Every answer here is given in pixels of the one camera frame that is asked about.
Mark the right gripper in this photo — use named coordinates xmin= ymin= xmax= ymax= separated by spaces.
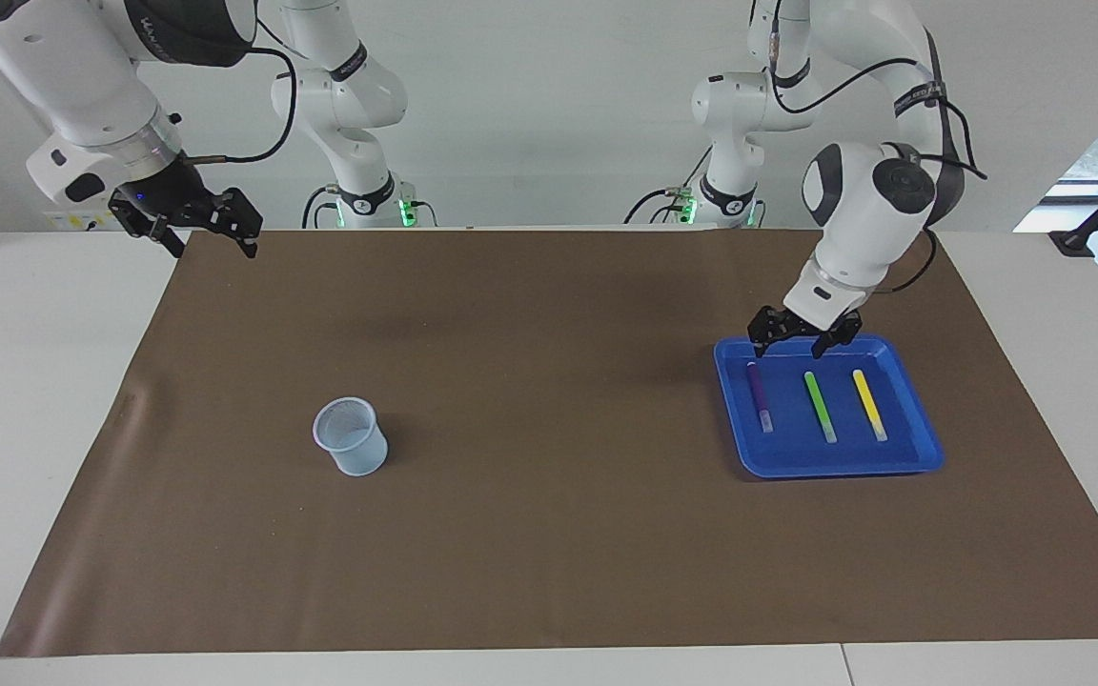
xmin=108 ymin=154 xmax=264 ymax=260

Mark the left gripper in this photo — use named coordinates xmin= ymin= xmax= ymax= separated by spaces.
xmin=747 ymin=305 xmax=864 ymax=361

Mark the purple pen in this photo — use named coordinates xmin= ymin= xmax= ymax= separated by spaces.
xmin=745 ymin=361 xmax=775 ymax=435

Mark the green pen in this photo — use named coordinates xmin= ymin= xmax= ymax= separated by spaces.
xmin=803 ymin=370 xmax=839 ymax=445

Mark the yellow pen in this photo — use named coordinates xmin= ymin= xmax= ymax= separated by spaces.
xmin=851 ymin=368 xmax=889 ymax=443

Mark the blue plastic tray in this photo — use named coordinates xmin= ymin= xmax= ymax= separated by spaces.
xmin=713 ymin=333 xmax=946 ymax=479

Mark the light blue mesh cup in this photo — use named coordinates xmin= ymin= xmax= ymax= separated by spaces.
xmin=312 ymin=396 xmax=390 ymax=477

